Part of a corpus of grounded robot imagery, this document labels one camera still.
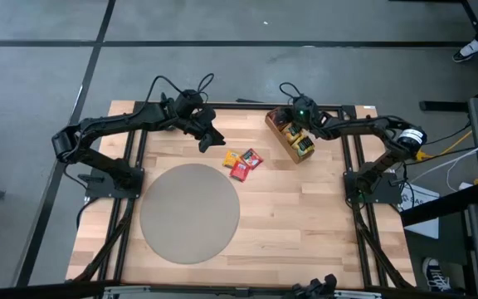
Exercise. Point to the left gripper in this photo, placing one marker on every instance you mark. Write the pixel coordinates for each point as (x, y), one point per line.
(199, 120)

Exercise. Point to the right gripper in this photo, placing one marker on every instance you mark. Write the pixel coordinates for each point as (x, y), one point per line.
(322, 124)

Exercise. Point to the yellow tea bag packet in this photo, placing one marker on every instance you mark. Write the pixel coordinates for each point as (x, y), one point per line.
(230, 159)

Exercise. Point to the yellow-green tea bag packet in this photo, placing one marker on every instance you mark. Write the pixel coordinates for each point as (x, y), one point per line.
(304, 145)

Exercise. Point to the orange tea bag packet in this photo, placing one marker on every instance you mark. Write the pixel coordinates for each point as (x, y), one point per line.
(292, 131)

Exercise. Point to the wooden compartment tray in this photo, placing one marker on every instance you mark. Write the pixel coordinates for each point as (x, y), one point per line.
(295, 155)

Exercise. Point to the round grey mat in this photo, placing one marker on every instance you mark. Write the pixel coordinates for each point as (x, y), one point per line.
(189, 214)

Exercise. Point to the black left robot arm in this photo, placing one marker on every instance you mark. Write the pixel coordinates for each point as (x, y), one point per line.
(106, 124)

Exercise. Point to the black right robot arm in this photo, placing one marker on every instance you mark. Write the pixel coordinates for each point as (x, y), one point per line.
(388, 128)

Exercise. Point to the black desk foot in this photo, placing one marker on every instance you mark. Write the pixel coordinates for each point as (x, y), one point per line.
(442, 106)

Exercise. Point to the white printed sheet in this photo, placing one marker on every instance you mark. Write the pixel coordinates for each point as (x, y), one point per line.
(423, 224)

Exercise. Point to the black beam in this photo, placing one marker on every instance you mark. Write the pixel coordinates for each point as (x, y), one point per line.
(442, 205)

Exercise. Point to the person's foot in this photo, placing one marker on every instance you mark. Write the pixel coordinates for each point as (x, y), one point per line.
(473, 50)
(435, 276)

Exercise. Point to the black crossbar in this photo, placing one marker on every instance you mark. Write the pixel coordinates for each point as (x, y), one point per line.
(35, 290)

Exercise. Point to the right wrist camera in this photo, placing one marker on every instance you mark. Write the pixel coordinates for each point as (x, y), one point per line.
(302, 109)

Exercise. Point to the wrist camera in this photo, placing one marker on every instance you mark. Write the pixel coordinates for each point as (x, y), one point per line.
(188, 101)
(302, 109)

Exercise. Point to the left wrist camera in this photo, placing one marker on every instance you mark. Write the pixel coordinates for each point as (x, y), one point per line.
(188, 101)

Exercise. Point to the black aluminium table frame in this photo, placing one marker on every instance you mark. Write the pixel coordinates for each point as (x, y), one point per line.
(243, 106)

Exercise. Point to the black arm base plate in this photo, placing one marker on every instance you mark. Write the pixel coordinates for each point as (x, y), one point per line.
(384, 195)
(98, 192)

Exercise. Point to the silver bracket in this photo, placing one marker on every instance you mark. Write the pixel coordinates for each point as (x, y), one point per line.
(357, 295)
(127, 290)

